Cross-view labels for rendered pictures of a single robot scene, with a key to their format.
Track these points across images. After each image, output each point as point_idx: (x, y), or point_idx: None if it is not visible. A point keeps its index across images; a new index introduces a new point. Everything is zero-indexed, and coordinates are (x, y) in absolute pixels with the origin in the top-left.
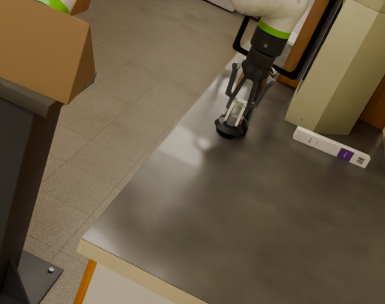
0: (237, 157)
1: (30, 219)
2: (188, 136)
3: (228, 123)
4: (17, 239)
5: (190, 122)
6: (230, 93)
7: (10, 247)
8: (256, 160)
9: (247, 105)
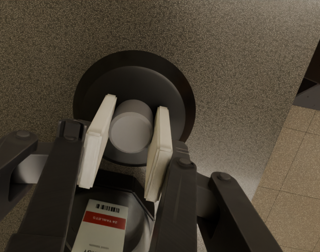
0: (78, 30)
1: (315, 79)
2: (252, 59)
3: (143, 104)
4: (318, 54)
5: (244, 153)
6: (205, 188)
7: None
8: (9, 57)
9: (77, 135)
